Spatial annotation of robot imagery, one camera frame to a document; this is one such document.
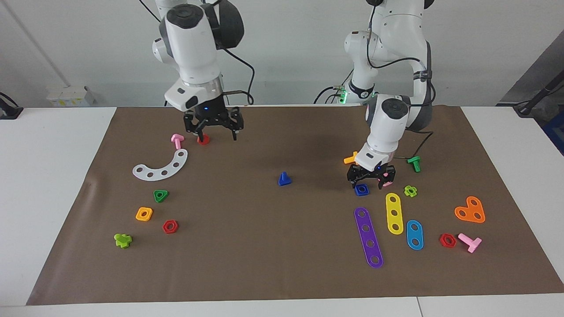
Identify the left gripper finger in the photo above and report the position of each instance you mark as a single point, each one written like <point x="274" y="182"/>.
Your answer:
<point x="355" y="177"/>
<point x="387" y="175"/>

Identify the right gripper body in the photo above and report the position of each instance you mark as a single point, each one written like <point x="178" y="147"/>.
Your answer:
<point x="210" y="110"/>

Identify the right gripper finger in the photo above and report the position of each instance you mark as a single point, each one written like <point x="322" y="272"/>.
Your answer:
<point x="233" y="123"/>
<point x="195" y="126"/>

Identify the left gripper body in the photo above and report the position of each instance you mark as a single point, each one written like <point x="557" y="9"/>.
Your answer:
<point x="373" y="167"/>

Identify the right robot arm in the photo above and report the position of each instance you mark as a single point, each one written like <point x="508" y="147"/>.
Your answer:
<point x="194" y="48"/>

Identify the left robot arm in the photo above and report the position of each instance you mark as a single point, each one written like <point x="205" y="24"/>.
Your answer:
<point x="387" y="123"/>

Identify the pink plastic nut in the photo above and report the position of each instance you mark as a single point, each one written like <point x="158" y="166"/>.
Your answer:
<point x="388" y="182"/>

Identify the blue square plastic nut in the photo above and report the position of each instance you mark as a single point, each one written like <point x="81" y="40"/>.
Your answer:
<point x="362" y="190"/>

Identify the red plastic screw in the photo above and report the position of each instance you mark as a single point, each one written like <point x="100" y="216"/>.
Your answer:
<point x="203" y="141"/>

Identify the orange plastic screw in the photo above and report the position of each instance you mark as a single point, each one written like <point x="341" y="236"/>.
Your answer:
<point x="351" y="158"/>

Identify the pink plastic screw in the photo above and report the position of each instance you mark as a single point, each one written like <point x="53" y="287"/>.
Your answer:
<point x="469" y="241"/>
<point x="177" y="141"/>

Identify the lime green flower nut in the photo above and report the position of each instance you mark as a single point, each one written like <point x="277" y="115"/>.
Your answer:
<point x="410" y="191"/>
<point x="123" y="240"/>

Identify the green plastic screw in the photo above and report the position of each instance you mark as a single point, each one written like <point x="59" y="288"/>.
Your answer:
<point x="414" y="163"/>

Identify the yellow perforated plastic strip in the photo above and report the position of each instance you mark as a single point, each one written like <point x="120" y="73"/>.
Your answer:
<point x="394" y="213"/>

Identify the white curved perforated plate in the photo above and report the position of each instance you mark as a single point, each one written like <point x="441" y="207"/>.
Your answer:
<point x="159" y="172"/>

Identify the purple perforated plastic strip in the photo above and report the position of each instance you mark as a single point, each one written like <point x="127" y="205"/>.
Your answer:
<point x="369" y="240"/>

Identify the blue perforated plastic strip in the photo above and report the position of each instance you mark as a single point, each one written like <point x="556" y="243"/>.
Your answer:
<point x="414" y="235"/>

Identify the blue plastic screw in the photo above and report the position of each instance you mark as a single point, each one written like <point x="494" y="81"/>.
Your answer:
<point x="284" y="179"/>

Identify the green triangular plastic nut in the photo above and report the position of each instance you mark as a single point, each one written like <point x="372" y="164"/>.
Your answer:
<point x="160" y="196"/>

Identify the red hexagonal plastic nut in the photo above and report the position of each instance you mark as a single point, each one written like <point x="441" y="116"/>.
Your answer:
<point x="447" y="241"/>
<point x="170" y="226"/>

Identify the orange heart-shaped perforated plate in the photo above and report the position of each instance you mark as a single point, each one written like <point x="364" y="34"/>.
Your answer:
<point x="470" y="211"/>

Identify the orange square plastic nut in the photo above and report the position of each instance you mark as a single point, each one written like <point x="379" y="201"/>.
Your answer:
<point x="144" y="214"/>

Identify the white box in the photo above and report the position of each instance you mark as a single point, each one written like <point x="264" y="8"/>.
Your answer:
<point x="70" y="97"/>

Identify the lime green flower nut left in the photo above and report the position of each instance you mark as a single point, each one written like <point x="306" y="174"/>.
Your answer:
<point x="123" y="240"/>

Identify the black stand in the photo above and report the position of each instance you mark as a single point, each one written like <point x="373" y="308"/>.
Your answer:
<point x="9" y="110"/>
<point x="535" y="99"/>

